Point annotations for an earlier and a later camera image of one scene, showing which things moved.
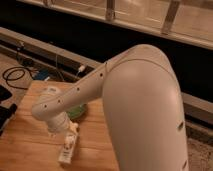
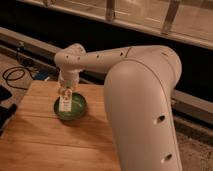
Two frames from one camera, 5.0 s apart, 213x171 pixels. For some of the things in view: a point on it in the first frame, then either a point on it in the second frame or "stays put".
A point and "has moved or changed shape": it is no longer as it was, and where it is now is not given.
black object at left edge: [6, 111] stays put
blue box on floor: [42, 74] stays put
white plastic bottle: [66, 153] has moved or changed shape
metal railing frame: [189, 21] stays put
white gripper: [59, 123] to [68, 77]
